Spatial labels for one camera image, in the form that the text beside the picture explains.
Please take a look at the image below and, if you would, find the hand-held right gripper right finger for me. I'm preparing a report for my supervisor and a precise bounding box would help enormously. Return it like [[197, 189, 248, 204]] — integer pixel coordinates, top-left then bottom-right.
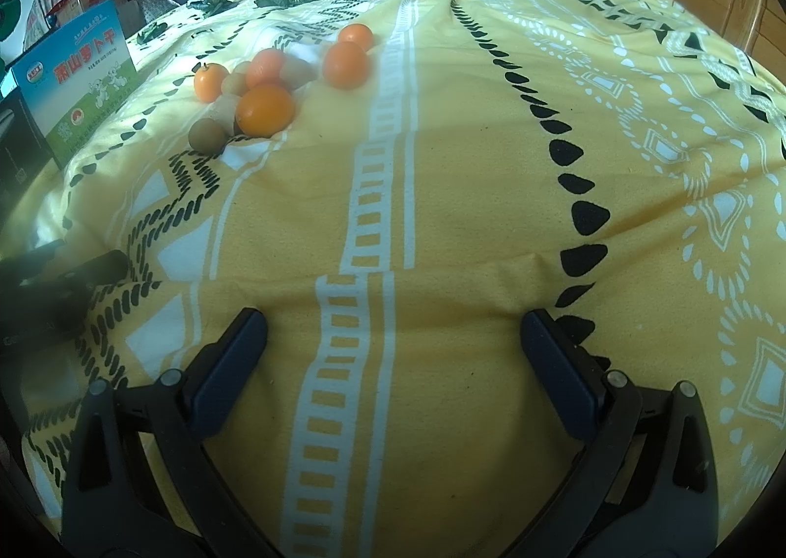
[[521, 309, 719, 558]]

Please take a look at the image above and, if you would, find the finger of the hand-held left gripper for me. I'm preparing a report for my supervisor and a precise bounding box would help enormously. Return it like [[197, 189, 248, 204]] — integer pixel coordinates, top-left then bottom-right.
[[25, 250, 130, 304]]

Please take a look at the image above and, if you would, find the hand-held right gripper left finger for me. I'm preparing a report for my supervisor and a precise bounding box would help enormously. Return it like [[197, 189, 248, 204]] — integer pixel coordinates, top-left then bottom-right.
[[60, 307, 289, 558]]

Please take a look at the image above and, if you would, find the brown kiwi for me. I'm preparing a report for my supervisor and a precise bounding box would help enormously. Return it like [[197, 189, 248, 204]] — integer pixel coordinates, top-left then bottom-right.
[[188, 117, 229, 155]]

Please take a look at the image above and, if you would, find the small orange with stem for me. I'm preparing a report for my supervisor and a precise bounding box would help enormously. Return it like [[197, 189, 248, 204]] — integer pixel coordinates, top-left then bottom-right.
[[193, 62, 230, 103]]

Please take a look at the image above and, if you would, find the blue cardboard box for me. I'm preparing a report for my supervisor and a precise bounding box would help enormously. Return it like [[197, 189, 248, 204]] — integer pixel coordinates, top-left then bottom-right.
[[11, 0, 139, 169]]

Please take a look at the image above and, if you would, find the yellow patterned blanket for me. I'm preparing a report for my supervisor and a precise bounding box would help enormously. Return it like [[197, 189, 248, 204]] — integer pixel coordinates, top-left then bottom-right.
[[0, 0, 786, 558]]

